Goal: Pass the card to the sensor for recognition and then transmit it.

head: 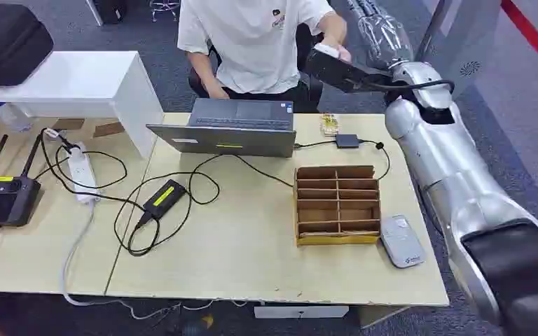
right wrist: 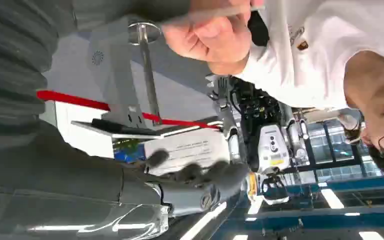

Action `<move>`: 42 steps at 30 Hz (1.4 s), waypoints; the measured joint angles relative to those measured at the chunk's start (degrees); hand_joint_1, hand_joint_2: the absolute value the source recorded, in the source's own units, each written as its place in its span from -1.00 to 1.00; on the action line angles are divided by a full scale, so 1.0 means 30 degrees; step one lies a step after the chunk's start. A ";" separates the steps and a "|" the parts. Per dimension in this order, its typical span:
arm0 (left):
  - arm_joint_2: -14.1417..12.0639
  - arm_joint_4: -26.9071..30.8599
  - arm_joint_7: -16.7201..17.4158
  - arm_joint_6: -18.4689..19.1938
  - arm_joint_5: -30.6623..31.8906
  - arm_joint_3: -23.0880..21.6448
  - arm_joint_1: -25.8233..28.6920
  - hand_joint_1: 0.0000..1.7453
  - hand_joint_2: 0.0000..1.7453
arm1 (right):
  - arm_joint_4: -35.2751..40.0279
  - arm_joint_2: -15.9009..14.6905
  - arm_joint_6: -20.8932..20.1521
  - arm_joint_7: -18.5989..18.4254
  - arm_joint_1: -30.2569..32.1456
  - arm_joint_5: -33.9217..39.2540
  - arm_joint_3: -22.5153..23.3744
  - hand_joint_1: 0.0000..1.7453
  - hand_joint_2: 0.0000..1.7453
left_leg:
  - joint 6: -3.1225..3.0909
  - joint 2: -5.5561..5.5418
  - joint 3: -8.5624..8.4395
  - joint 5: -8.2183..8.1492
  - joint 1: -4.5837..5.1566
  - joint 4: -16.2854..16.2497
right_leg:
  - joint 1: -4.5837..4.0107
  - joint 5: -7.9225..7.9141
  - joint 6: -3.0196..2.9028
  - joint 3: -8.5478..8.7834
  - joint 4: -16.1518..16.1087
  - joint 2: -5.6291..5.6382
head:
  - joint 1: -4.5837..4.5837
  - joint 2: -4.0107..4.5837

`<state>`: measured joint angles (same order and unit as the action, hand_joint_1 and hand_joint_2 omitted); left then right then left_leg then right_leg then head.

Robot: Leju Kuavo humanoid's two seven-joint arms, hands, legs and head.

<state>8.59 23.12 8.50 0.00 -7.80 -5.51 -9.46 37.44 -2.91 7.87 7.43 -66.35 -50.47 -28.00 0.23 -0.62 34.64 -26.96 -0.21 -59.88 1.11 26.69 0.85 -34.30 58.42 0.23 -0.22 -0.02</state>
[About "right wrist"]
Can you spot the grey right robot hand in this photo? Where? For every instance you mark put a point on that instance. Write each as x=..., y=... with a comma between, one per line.
x=62, y=185

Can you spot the white cabinet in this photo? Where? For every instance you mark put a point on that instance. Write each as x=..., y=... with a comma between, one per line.
x=82, y=132

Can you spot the red barrier belt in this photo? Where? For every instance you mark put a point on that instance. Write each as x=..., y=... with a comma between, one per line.
x=76, y=100

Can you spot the grey sign stand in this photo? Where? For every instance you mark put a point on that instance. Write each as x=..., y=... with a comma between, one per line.
x=120, y=76

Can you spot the white printed sign board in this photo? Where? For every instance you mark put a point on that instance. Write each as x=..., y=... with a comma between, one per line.
x=187, y=149

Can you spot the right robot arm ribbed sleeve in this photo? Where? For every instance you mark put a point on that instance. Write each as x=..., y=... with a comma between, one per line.
x=10, y=59

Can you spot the white and black humanoid robot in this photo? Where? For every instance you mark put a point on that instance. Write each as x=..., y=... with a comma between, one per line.
x=271, y=145

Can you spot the person's hand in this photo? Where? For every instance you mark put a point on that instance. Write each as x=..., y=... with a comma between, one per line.
x=218, y=36

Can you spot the long ceiling light panel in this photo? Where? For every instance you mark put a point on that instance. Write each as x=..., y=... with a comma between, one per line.
x=332, y=198

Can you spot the person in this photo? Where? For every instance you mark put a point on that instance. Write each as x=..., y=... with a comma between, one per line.
x=314, y=56

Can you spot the chrome stanchion post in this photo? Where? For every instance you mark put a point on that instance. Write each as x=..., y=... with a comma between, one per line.
x=148, y=73

